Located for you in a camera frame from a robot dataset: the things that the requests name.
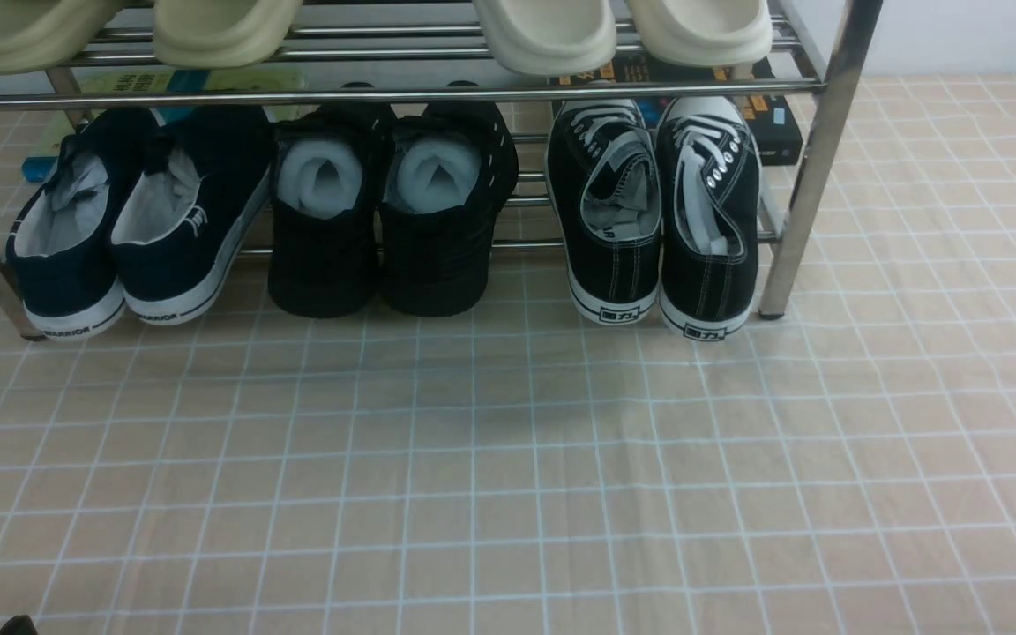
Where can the black white sneaker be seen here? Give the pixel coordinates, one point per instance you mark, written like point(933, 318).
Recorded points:
point(711, 182)
point(604, 186)

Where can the black mesh shoe right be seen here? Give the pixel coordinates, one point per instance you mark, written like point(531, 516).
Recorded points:
point(453, 169)

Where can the black mesh shoe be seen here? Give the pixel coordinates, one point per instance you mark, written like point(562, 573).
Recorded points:
point(327, 182)
point(453, 169)

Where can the black mesh shoe left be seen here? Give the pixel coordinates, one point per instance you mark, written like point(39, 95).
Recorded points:
point(327, 182)

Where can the silver metal shoe rack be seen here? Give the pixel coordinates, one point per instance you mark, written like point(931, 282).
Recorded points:
point(832, 82)

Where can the navy canvas shoe white sole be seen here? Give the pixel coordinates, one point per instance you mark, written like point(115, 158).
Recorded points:
point(204, 181)

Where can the navy canvas shoe far left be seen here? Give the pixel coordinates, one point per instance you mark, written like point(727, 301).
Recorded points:
point(58, 246)

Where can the cream slipper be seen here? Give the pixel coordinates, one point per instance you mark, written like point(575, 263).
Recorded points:
point(548, 38)
point(706, 34)

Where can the cream slipper far right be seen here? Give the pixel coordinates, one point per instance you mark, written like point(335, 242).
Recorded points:
point(706, 34)

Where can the beige slipper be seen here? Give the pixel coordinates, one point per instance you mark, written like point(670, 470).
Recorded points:
point(220, 34)
point(36, 35)

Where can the beige slipper far left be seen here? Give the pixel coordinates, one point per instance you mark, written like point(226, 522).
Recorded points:
point(36, 35)

